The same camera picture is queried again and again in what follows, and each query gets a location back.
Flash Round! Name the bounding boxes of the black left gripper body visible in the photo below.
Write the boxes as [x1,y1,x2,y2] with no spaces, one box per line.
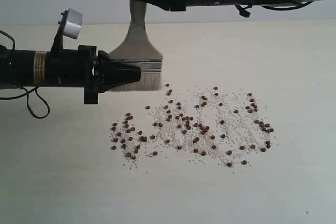
[46,45,98,104]

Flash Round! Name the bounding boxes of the white paint brush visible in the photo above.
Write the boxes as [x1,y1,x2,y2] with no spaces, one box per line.
[108,0,163,92]

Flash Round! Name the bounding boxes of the black camera cable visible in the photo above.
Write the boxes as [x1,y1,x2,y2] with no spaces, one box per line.
[235,0,316,18]
[0,30,50,119]

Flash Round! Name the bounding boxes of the scattered rice and brown pellets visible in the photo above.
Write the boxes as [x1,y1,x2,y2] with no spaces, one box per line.
[109,83,277,169]

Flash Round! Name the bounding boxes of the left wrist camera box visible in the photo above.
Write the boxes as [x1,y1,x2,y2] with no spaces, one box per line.
[51,8,82,52]

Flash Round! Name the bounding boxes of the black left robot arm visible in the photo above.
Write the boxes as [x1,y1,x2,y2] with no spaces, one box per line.
[1,45,141,104]

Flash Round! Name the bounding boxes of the black left camera cable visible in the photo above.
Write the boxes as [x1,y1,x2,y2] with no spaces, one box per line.
[0,30,50,119]

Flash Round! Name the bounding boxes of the black right camera cable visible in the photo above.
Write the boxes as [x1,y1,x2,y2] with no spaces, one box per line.
[235,0,316,18]

